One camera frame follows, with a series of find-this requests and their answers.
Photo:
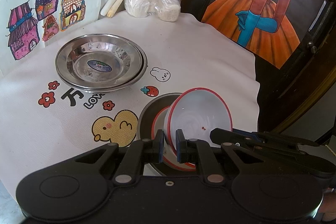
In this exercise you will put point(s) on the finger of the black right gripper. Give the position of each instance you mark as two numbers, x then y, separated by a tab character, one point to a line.
279	147

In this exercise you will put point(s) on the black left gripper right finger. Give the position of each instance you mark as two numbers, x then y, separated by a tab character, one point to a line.
201	154

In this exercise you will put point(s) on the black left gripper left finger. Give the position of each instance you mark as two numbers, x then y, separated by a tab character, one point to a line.
139	153

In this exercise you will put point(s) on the small steel bowl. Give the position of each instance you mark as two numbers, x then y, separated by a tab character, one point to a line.
145	122

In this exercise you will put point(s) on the white bowl red rim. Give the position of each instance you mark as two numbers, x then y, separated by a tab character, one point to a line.
196	112
169	158

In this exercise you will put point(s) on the person's right hand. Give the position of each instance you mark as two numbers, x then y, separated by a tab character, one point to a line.
328	207

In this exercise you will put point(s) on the white printed table cloth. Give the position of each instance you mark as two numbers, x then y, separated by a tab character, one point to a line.
44	121

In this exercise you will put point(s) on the steel plate with sticker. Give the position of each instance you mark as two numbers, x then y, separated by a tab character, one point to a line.
119	65

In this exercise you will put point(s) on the beige rolled stick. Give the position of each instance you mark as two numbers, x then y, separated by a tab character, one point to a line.
114	8

